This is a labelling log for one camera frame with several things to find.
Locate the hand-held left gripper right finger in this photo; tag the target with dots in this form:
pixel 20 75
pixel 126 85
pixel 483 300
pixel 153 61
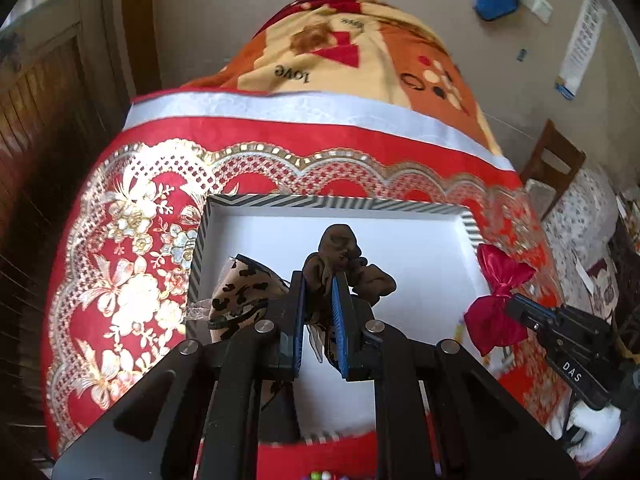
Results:
pixel 340 327

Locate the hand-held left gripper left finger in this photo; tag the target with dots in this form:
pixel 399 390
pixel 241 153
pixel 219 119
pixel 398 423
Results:
pixel 298 327

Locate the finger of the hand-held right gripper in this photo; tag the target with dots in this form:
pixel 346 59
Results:
pixel 525 312

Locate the red satin hair bow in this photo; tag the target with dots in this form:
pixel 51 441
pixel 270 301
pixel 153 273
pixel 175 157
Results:
pixel 492 325

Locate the leopard print hair bow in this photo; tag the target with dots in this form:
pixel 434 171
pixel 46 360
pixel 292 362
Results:
pixel 240 290

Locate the brown hair bow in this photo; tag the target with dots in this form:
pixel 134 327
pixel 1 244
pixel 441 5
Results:
pixel 340 247

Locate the white box with striped rim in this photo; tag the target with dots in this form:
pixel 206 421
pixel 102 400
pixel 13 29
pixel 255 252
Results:
pixel 400 240

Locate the white floral cloth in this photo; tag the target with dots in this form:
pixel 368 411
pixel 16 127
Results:
pixel 580 215

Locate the colourful beads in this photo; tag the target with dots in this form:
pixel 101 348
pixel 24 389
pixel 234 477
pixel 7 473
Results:
pixel 320 475

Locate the wooden chair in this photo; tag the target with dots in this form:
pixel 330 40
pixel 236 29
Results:
pixel 555 155

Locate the red gold floral tablecloth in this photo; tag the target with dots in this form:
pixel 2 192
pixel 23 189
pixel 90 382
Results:
pixel 125 260

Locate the orange printed blanket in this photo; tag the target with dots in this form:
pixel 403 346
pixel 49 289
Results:
pixel 380 60

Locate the wooden panel door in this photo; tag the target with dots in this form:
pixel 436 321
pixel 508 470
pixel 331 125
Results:
pixel 45 110

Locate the white paper wall poster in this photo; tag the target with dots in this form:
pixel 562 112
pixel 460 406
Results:
pixel 582 45

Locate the white wall switch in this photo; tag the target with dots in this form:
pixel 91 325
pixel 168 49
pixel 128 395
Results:
pixel 537 2

